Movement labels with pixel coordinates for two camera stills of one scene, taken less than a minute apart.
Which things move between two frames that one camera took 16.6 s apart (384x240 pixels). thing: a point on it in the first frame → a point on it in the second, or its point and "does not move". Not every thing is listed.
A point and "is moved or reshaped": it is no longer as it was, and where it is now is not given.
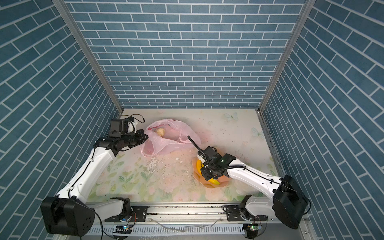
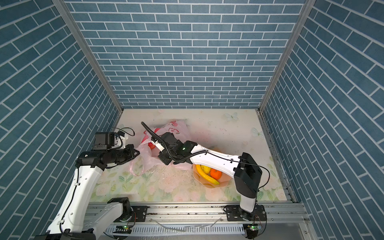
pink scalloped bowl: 223,180 does not move
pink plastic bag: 162,135 is moved or reshaped
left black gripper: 141,139 → 130,148
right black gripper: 204,174 → 161,155
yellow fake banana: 199,165 does not move
